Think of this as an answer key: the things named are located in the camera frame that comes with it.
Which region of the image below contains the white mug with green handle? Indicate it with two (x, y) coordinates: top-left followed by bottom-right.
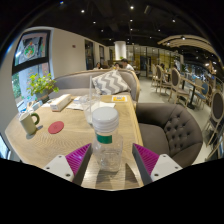
(18, 111), (41, 136)

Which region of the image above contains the white tissue box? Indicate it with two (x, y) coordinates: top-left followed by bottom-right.
(49, 93), (73, 113)

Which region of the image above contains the flat round red coaster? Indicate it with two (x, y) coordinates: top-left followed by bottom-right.
(47, 120), (65, 135)

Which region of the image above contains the grey white chevron pillow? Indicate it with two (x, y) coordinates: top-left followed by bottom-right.
(91, 69), (132, 96)

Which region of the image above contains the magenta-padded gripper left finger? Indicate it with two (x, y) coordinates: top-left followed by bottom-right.
(42, 142), (93, 186)

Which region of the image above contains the white round pillar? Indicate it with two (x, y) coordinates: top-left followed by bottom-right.
(113, 40), (128, 61)

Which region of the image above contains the dark grey tufted armchair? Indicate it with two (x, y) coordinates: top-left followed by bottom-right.
(134, 101), (205, 169)

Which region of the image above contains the grey upholstered bench sofa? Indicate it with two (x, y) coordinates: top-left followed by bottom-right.
(49, 68), (142, 103)

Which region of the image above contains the group of ceiling spotlights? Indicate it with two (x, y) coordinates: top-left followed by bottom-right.
(58, 0), (188, 41)

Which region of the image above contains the clear white-capped water bottle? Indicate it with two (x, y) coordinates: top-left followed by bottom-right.
(91, 106), (124, 173)

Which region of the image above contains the yellow white card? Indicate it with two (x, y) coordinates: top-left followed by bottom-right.
(110, 95), (129, 103)

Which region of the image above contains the green potted plant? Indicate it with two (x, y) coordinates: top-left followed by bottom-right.
(26, 72), (60, 101)

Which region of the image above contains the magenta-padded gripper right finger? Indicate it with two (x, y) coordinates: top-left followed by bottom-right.
(131, 143), (184, 186)

